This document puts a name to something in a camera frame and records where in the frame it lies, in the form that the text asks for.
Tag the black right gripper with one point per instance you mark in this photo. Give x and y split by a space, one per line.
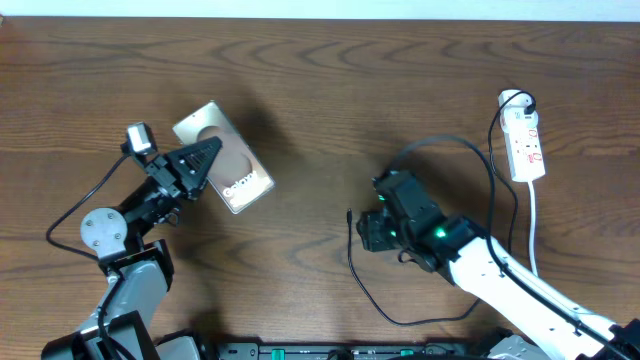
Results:
372 237

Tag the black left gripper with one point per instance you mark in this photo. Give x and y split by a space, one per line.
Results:
179 180

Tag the bronze Galaxy smartphone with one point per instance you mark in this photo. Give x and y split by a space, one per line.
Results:
236 174

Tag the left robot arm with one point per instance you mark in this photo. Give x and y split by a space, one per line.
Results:
139 274

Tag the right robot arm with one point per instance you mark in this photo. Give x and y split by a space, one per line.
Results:
468 257

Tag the white power strip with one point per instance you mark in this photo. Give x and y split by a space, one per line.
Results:
519 120

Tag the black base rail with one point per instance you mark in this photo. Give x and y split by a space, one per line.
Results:
255 351

